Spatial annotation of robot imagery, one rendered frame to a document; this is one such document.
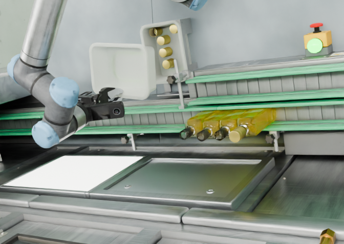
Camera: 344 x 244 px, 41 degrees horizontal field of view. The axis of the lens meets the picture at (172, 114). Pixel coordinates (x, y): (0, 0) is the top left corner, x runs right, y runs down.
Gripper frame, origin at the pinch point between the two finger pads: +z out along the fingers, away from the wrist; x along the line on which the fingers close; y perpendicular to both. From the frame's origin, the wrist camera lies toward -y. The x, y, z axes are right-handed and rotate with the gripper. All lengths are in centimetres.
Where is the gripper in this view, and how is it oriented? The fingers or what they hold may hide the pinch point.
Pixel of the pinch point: (122, 93)
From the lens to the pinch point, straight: 149.8
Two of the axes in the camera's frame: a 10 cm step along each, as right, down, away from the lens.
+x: 1.3, 9.3, 3.5
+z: 4.9, -3.7, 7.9
